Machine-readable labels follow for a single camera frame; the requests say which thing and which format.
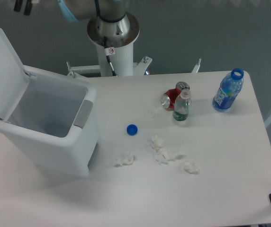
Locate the white trash can lid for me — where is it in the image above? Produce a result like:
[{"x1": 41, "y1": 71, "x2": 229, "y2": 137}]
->
[{"x1": 0, "y1": 28, "x2": 30, "y2": 121}]

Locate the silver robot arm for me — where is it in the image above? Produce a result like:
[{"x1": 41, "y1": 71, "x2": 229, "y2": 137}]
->
[{"x1": 58, "y1": 0, "x2": 140, "y2": 48}]

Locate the white plastic trash can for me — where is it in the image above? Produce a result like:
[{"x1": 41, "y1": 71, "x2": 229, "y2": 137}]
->
[{"x1": 0, "y1": 66, "x2": 99, "y2": 178}]

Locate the blue bottle cap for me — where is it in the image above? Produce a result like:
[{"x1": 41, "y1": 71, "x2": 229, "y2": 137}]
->
[{"x1": 126, "y1": 124, "x2": 138, "y2": 136}]

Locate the clear white bottle cap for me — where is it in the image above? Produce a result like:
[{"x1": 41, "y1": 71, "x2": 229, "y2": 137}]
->
[{"x1": 145, "y1": 110, "x2": 155, "y2": 119}]

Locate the crushed red soda can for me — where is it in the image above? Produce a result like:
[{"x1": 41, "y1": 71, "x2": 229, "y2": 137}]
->
[{"x1": 160, "y1": 81, "x2": 190, "y2": 111}]

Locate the crumpled white tissue left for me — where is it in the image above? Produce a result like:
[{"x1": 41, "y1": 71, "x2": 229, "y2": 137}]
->
[{"x1": 113, "y1": 151, "x2": 136, "y2": 167}]

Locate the crumpled white tissue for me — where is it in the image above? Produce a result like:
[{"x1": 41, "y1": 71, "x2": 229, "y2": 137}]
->
[
  {"x1": 155, "y1": 148, "x2": 185, "y2": 165},
  {"x1": 183, "y1": 159, "x2": 200, "y2": 175},
  {"x1": 113, "y1": 151, "x2": 136, "y2": 167},
  {"x1": 150, "y1": 135, "x2": 163, "y2": 151}
]

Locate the clear green-label water bottle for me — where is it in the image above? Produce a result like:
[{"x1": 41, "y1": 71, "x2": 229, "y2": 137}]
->
[{"x1": 173, "y1": 88, "x2": 191, "y2": 122}]

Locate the crumpled white tissue top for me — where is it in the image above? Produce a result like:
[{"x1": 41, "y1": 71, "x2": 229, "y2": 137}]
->
[{"x1": 150, "y1": 135, "x2": 163, "y2": 151}]

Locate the crumpled white tissue middle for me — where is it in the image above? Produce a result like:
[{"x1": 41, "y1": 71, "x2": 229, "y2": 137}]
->
[{"x1": 155, "y1": 148, "x2": 185, "y2": 165}]

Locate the blue plastic drink bottle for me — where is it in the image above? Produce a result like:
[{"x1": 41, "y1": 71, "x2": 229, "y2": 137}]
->
[{"x1": 212, "y1": 68, "x2": 244, "y2": 112}]

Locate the crumpled white tissue right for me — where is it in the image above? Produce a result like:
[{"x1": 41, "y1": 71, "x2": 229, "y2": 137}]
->
[{"x1": 183, "y1": 159, "x2": 200, "y2": 175}]

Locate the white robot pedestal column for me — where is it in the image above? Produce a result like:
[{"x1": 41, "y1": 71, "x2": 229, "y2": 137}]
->
[{"x1": 96, "y1": 44, "x2": 134, "y2": 77}]

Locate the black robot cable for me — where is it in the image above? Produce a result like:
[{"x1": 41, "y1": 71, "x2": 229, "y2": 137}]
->
[{"x1": 103, "y1": 35, "x2": 118, "y2": 78}]

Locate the white pedestal base frame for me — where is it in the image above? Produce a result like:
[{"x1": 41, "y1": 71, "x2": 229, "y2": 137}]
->
[{"x1": 66, "y1": 56, "x2": 202, "y2": 78}]

